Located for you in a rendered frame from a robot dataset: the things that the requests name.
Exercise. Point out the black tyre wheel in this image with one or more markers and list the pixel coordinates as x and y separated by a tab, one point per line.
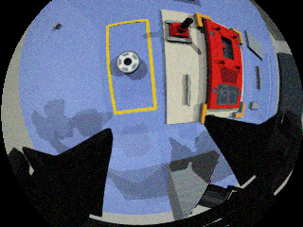
123	57

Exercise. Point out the yellow rectangular outline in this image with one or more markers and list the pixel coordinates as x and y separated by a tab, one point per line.
150	62

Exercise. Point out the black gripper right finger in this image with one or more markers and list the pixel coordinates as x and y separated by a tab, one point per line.
241	143

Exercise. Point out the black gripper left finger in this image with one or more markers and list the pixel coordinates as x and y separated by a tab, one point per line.
81	171

